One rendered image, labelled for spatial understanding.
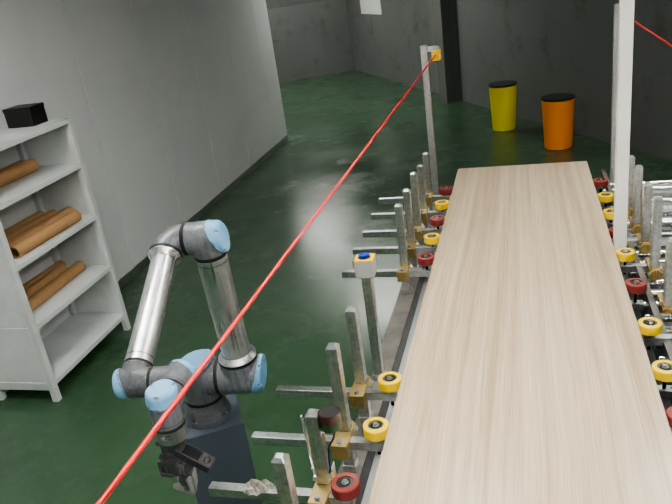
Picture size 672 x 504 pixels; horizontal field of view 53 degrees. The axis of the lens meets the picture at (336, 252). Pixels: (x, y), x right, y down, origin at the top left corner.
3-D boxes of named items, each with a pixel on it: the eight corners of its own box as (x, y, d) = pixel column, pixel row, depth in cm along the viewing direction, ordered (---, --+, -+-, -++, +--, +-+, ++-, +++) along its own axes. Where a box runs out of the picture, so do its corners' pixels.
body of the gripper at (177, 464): (173, 461, 202) (163, 428, 197) (199, 463, 200) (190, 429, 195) (161, 479, 195) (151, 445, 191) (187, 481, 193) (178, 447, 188)
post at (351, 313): (361, 427, 241) (344, 309, 223) (363, 421, 244) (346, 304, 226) (371, 428, 240) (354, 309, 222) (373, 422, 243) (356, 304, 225)
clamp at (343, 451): (331, 459, 208) (328, 446, 206) (341, 431, 220) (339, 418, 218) (350, 460, 206) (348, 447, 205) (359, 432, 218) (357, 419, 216)
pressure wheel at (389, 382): (390, 415, 226) (387, 386, 222) (376, 404, 232) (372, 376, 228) (409, 404, 230) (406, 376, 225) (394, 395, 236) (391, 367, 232)
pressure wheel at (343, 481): (332, 522, 186) (326, 489, 181) (339, 501, 193) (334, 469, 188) (360, 524, 183) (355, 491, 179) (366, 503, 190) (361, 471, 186)
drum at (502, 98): (523, 128, 868) (522, 82, 845) (499, 133, 860) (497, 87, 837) (509, 123, 899) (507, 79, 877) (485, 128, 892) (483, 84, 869)
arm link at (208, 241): (230, 378, 277) (185, 214, 241) (272, 375, 274) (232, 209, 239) (222, 403, 263) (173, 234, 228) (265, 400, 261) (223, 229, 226)
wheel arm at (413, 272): (342, 279, 329) (341, 271, 328) (343, 276, 332) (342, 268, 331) (431, 278, 317) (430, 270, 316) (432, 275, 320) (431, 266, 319)
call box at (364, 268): (355, 280, 245) (352, 261, 242) (359, 272, 251) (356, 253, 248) (374, 280, 243) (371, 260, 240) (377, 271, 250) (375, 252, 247)
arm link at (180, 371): (157, 357, 204) (143, 381, 192) (194, 355, 202) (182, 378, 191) (165, 384, 207) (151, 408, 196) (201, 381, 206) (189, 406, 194)
